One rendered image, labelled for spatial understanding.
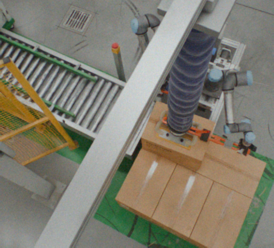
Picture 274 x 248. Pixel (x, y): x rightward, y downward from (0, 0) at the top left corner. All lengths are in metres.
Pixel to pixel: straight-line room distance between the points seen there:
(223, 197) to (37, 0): 3.67
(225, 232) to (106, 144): 2.64
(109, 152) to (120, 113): 0.14
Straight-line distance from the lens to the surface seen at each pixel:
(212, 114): 4.35
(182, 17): 1.48
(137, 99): 1.32
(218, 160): 3.87
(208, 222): 3.76
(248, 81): 3.02
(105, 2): 5.41
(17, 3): 5.71
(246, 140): 3.06
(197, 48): 1.94
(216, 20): 1.70
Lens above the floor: 4.26
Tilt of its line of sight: 69 degrees down
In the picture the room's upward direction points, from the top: 7 degrees counter-clockwise
